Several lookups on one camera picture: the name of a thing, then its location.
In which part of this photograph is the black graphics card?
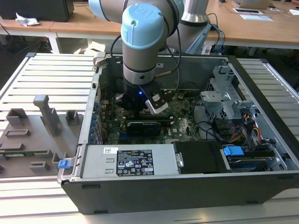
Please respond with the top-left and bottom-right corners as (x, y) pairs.
(127, 120), (162, 138)

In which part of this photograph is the green motherboard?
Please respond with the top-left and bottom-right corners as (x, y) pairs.
(100, 90), (204, 145)

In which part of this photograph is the silver power supply unit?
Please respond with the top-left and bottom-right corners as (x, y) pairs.
(80, 144), (179, 179)

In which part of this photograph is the black plastic shroud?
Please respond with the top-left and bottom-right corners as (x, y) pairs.
(173, 141), (226, 175)

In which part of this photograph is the silver metal disk bay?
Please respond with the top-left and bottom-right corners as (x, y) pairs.
(200, 65), (257, 122)

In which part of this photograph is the wooden desk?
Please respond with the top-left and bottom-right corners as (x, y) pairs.
(0, 18), (122, 55)
(205, 0), (299, 56)

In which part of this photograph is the open grey PC case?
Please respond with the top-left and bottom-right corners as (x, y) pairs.
(57, 52), (299, 216)

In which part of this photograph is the blue disk carrier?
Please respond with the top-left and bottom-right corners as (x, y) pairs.
(221, 144), (278, 173)

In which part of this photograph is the grey parts rack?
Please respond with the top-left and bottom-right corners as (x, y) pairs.
(0, 94), (85, 179)

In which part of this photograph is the green RAM stick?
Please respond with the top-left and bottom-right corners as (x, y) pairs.
(0, 150), (49, 156)

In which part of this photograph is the crumpled white paper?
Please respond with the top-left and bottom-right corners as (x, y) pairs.
(15, 12), (41, 27)

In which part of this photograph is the black computer tower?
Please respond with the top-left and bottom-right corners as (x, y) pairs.
(0, 0), (75, 23)

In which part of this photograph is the white framed tablet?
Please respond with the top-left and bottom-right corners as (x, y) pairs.
(233, 8), (265, 14)

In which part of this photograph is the white paper sheet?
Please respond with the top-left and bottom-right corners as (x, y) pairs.
(240, 14), (273, 22)

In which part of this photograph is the silver laptop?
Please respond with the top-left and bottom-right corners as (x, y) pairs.
(232, 0), (278, 10)

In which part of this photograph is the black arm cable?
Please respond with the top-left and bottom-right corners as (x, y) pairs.
(110, 14), (183, 98)

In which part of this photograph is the grey printed bracket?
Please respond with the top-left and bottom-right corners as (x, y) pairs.
(84, 41), (107, 67)

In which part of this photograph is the blue cable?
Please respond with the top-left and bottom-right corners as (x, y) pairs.
(210, 22), (226, 56)

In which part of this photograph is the orange wire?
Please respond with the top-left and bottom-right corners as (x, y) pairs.
(233, 113), (249, 142)

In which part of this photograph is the yellow wire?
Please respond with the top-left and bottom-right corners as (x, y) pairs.
(250, 123), (263, 145)

